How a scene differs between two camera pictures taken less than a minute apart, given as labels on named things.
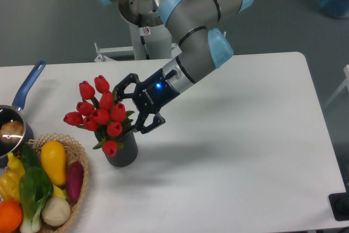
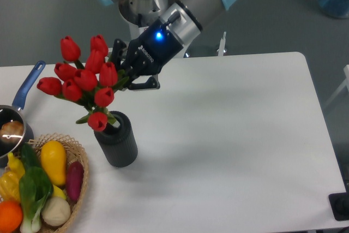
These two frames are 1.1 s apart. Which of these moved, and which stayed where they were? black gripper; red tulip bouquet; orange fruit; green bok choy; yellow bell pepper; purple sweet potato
Moved: red tulip bouquet; black gripper
Stayed: orange fruit; purple sweet potato; green bok choy; yellow bell pepper
